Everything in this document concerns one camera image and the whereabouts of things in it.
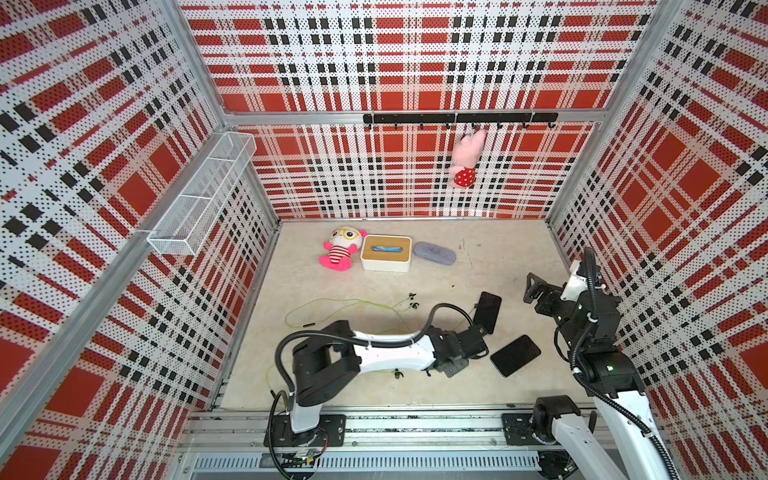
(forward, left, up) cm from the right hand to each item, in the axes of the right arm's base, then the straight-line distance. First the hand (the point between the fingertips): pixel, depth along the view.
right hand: (548, 280), depth 72 cm
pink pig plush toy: (+43, +15, +8) cm, 46 cm away
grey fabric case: (+27, +24, -23) cm, 43 cm away
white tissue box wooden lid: (+27, +42, -23) cm, 55 cm away
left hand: (-9, +22, -22) cm, 32 cm away
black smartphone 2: (-9, +3, -28) cm, 29 cm away
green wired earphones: (+8, +35, -26) cm, 44 cm away
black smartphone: (+5, +9, -27) cm, 28 cm away
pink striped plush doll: (+28, +57, -18) cm, 66 cm away
